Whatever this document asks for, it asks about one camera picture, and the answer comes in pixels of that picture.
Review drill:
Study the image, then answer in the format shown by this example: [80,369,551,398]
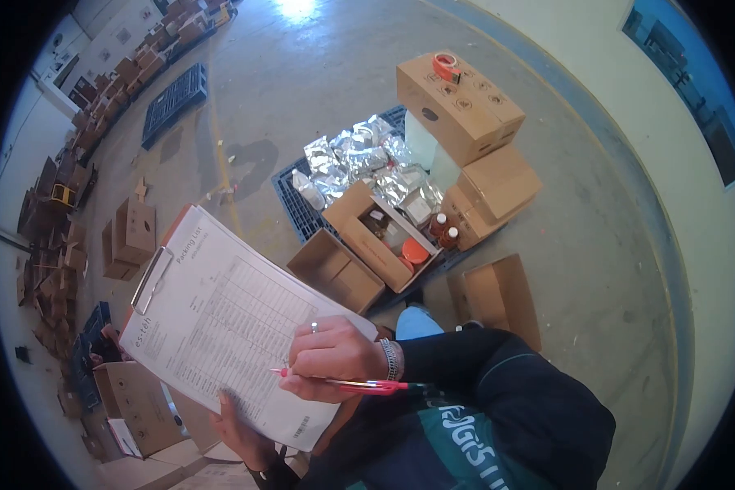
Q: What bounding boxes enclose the person's left hand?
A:
[210,389,284,474]

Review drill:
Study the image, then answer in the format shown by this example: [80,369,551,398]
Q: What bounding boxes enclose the person's right hand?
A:
[278,315,399,405]

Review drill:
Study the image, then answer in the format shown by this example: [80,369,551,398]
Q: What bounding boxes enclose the person's right thumb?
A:
[279,375,344,405]

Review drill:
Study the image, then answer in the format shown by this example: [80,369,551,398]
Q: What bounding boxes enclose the person's right fingers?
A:
[285,316,350,377]

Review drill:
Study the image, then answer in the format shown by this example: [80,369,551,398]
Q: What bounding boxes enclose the person's left thumb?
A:
[217,389,247,425]

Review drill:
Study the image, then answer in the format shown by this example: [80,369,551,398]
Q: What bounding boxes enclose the red pen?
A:
[269,367,431,396]

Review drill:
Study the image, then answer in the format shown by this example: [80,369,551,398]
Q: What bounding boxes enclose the white packing list sheet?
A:
[119,206,379,453]

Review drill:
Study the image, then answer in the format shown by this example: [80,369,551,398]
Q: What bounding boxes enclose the empty open cardboard box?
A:
[287,229,386,316]

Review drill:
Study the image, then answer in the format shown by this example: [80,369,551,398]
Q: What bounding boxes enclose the black wrist band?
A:
[248,447,302,490]

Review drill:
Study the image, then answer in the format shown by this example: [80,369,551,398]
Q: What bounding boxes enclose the cardboard box with white label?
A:
[92,361,189,459]

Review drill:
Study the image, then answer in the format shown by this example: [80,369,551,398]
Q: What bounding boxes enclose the person's legs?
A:
[395,305,485,341]

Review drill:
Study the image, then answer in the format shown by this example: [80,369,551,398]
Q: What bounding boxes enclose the open cardboard box with goods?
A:
[322,180,443,294]

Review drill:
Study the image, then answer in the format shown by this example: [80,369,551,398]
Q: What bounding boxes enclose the person's body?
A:
[299,392,589,490]

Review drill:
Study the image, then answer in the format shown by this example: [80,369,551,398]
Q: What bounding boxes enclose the jar with orange lid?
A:
[401,238,431,266]

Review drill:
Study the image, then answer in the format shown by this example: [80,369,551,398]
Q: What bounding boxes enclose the white plastic bottle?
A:
[290,169,327,211]

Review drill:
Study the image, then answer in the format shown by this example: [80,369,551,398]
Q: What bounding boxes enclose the small upright cardboard box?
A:
[102,219,141,282]
[114,196,158,265]

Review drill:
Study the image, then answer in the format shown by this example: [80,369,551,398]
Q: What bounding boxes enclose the flat open cardboard box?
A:
[446,254,543,352]

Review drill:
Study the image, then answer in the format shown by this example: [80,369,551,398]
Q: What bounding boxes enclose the pile of silver foil bags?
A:
[303,114,445,210]

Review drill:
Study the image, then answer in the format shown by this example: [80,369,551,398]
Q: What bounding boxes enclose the closed cardboard box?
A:
[440,185,510,252]
[457,145,543,225]

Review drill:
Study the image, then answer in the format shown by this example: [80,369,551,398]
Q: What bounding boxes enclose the translucent white container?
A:
[403,109,462,187]

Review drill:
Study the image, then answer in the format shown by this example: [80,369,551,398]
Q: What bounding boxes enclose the pile of flattened cartons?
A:
[15,150,99,359]

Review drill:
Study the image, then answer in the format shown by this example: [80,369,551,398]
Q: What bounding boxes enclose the dark blue plastic pallet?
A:
[141,62,209,151]

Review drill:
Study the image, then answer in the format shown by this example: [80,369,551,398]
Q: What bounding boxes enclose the large cardboard box with symbols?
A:
[396,50,526,167]

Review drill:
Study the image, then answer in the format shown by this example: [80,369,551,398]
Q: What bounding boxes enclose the orange tape roll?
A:
[432,53,462,85]

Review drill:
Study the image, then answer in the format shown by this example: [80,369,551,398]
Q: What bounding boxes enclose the row of cartons on pallets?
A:
[67,0,240,154]

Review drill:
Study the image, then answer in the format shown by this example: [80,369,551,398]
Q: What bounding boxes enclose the window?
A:
[620,0,735,188]

